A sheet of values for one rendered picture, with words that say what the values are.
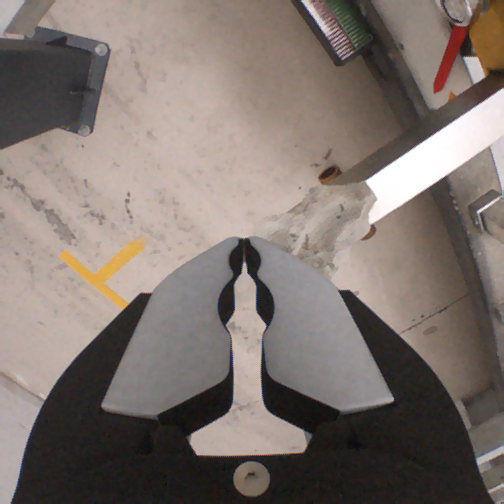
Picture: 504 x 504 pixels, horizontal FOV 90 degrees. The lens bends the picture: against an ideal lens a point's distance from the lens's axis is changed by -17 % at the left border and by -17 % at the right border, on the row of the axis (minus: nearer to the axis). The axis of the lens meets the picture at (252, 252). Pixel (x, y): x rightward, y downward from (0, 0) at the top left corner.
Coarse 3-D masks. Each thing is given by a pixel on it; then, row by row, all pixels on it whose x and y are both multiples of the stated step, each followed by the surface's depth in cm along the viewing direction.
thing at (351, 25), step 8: (328, 0) 24; (336, 0) 24; (344, 0) 24; (336, 8) 24; (344, 8) 24; (336, 16) 25; (344, 16) 25; (352, 16) 25; (344, 24) 25; (352, 24) 25; (360, 24) 25; (352, 32) 26; (360, 32) 25; (352, 40) 26; (360, 40) 26; (368, 40) 26; (360, 48) 26
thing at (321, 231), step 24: (312, 192) 18; (336, 192) 17; (360, 192) 17; (288, 216) 19; (312, 216) 18; (336, 216) 19; (360, 216) 17; (288, 240) 18; (312, 240) 19; (336, 240) 18; (312, 264) 20; (336, 264) 20
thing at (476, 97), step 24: (456, 96) 17; (480, 96) 15; (432, 120) 17; (456, 120) 16; (480, 120) 15; (408, 144) 17; (432, 144) 16; (456, 144) 16; (480, 144) 16; (360, 168) 19; (384, 168) 17; (408, 168) 17; (432, 168) 17; (384, 192) 18; (408, 192) 18; (240, 288) 22
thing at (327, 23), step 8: (304, 0) 24; (312, 0) 24; (320, 0) 24; (312, 8) 24; (320, 8) 24; (312, 16) 25; (320, 16) 25; (328, 16) 25; (320, 24) 25; (328, 24) 25; (336, 24) 25; (328, 32) 26; (336, 32) 26; (328, 40) 26; (336, 40) 26; (344, 40) 26; (336, 48) 26; (344, 48) 26; (352, 48) 26; (344, 56) 27
